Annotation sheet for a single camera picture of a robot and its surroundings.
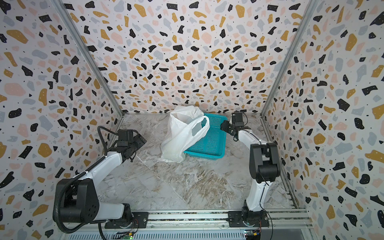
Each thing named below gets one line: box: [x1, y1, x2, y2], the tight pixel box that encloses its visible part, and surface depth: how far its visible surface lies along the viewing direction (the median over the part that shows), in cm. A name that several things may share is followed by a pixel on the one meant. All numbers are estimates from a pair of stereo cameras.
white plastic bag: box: [161, 105, 210, 163], surface depth 88 cm
